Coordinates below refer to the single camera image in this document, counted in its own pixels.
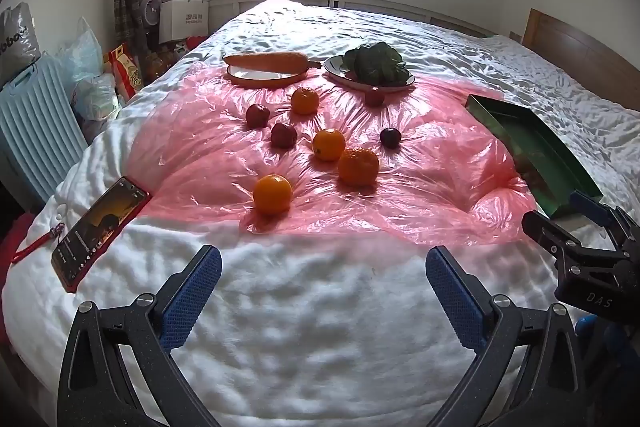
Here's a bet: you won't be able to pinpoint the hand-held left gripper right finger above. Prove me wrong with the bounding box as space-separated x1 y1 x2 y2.
425 245 586 427

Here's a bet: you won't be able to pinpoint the brown wooden board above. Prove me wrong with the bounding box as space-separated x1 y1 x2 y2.
522 8 640 100

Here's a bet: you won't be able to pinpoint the grey printed shopping bag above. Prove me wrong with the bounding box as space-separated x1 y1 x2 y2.
0 3 42 82

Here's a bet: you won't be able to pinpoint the light blue ribbed radiator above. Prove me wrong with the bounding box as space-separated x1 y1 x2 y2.
0 52 90 212

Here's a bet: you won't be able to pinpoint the smartphone with red case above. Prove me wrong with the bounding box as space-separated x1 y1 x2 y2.
51 177 152 294

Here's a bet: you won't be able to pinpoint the large carrot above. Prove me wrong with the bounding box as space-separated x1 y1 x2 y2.
222 52 321 72

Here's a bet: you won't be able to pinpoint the white plastic bag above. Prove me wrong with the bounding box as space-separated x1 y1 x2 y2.
70 74 123 132

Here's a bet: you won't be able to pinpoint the green tray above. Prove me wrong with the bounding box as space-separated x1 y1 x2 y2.
464 94 604 219

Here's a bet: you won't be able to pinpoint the light blue plastic bag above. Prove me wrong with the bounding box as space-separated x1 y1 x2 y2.
55 17 103 82

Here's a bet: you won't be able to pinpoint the yellow red rice bag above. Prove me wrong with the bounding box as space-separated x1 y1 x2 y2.
102 43 146 102

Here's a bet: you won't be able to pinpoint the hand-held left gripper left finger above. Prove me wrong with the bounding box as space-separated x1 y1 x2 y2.
56 244 223 427

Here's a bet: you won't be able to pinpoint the white paper bag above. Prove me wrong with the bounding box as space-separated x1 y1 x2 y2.
159 0 210 45

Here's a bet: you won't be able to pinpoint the orange rimmed plate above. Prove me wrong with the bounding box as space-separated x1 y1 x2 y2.
223 57 308 88

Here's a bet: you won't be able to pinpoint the cooking oil bottles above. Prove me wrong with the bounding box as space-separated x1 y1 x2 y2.
145 49 176 80

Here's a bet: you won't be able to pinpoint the green leafy vegetable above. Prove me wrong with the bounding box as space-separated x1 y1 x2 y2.
342 41 408 85

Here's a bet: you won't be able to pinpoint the pink plastic sheet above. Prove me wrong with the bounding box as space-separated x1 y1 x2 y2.
122 62 538 248

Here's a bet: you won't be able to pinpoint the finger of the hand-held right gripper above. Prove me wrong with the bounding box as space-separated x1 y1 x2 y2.
570 190 640 242
522 210 631 259

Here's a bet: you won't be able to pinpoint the red apple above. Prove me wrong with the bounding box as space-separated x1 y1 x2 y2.
245 104 271 128

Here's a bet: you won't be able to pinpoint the red lanyard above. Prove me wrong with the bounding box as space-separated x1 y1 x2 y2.
12 222 66 265

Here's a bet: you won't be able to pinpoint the white plate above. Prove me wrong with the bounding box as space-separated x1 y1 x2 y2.
323 54 416 94

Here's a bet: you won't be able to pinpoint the orange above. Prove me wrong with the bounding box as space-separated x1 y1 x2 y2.
252 174 293 215
291 87 320 115
312 128 347 162
337 147 380 186

